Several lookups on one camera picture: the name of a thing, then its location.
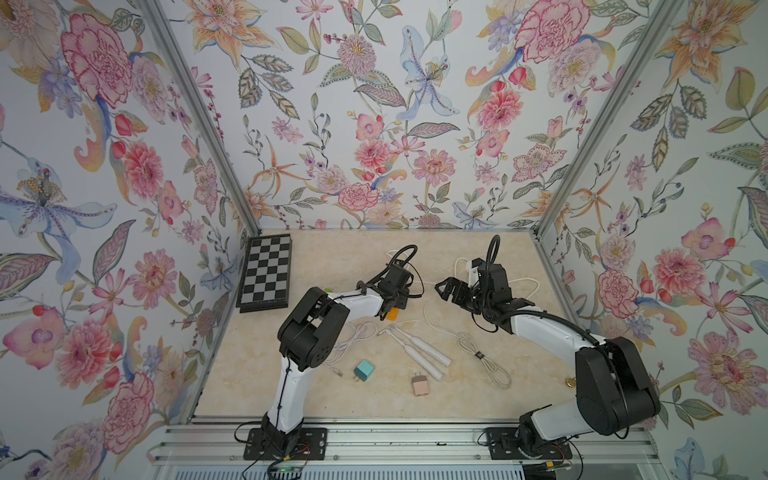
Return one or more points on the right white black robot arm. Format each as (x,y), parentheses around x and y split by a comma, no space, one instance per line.
(613,388)

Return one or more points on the white electric toothbrush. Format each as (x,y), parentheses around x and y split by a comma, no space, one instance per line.
(425,347)
(420,358)

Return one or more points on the teal USB charger plug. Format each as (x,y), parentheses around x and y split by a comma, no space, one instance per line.
(364,370)

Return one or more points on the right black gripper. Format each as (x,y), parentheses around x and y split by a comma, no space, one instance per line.
(461,285)

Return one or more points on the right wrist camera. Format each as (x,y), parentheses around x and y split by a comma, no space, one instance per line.
(472,268)

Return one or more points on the orange power strip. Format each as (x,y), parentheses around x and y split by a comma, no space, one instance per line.
(392,313)

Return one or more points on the lower white electric toothbrush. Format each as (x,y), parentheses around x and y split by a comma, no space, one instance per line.
(420,358)

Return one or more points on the pink USB charger plug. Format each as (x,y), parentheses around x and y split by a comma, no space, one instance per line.
(420,385)

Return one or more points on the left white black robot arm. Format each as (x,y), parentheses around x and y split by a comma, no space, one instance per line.
(311,331)

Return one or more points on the upper white electric toothbrush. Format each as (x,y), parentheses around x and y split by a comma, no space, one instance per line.
(425,347)

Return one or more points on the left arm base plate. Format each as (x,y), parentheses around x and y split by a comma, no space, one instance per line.
(303,444)

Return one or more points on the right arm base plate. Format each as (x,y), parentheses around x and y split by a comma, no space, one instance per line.
(514,443)

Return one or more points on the black white checkerboard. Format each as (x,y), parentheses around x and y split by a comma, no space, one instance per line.
(265,279)

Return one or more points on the aluminium mounting rail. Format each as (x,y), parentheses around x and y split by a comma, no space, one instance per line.
(420,442)

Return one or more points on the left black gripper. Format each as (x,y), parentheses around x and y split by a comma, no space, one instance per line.
(403,299)

